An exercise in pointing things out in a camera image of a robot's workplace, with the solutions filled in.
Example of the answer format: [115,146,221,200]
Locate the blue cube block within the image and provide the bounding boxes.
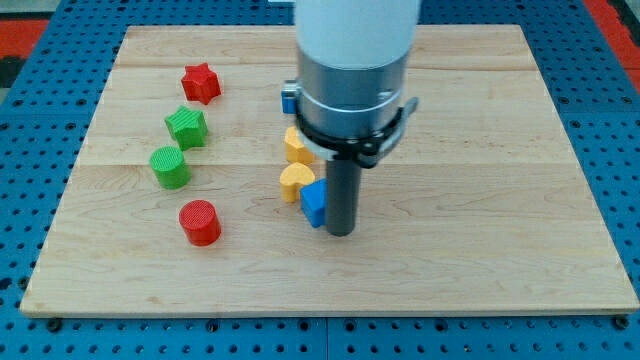
[300,179,326,228]

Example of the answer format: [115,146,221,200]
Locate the small blue block behind arm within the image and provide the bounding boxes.
[281,79,299,115]

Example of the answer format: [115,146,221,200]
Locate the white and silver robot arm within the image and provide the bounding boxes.
[294,0,420,167]

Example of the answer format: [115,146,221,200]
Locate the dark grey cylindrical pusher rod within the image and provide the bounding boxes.
[325,160,361,236]

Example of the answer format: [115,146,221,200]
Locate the yellow heart block front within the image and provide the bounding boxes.
[279,162,316,203]

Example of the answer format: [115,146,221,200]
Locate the yellow heart block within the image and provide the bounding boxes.
[284,126,316,165]
[279,162,316,203]

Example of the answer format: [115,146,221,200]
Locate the yellow heart block rear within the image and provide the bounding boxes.
[284,126,316,165]

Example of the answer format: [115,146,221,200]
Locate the red cylinder block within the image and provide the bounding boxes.
[178,200,222,246]

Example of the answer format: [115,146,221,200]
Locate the green star block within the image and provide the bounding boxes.
[164,106,208,150]

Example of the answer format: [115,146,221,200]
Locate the light wooden board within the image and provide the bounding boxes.
[21,25,639,318]

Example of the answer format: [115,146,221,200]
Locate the green cylinder block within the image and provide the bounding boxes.
[149,146,191,189]

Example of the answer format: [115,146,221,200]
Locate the red star block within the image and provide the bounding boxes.
[181,63,223,105]

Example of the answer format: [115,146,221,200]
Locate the black clamp ring with lever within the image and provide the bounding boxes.
[292,95,420,170]

